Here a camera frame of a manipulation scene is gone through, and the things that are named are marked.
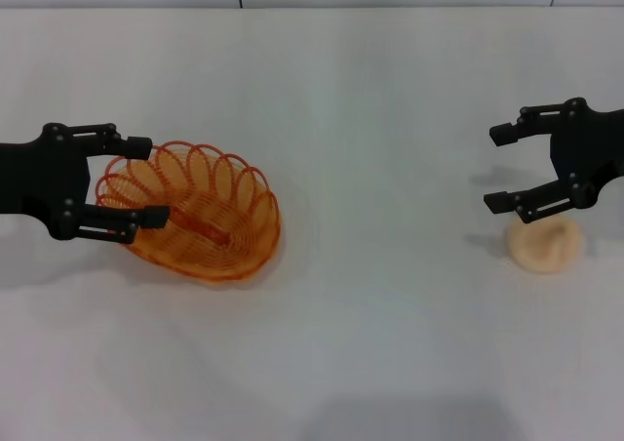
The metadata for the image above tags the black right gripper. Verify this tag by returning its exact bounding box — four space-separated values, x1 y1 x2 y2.
483 96 624 225

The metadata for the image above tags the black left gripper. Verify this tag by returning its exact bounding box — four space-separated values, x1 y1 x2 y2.
0 122 172 245

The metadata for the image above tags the orange wire basket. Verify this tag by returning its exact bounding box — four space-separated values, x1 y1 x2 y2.
95 140 283 283

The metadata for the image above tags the pale beige bun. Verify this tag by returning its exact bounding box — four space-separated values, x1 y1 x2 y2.
506 216 587 274

